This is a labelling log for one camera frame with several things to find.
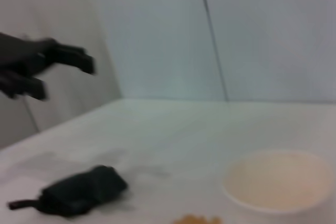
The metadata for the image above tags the white paper cup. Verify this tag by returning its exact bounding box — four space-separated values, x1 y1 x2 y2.
222 150 336 215

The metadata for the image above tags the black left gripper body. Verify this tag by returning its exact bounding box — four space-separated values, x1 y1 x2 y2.
0 32 51 77

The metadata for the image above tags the dark blue rag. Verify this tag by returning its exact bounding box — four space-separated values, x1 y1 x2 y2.
7 164 130 219

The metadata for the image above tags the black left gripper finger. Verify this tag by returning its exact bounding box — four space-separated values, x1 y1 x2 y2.
44 39 96 76
0 75 50 101

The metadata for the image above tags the orange brown liquid stain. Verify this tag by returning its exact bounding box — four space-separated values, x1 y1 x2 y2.
174 214 223 224

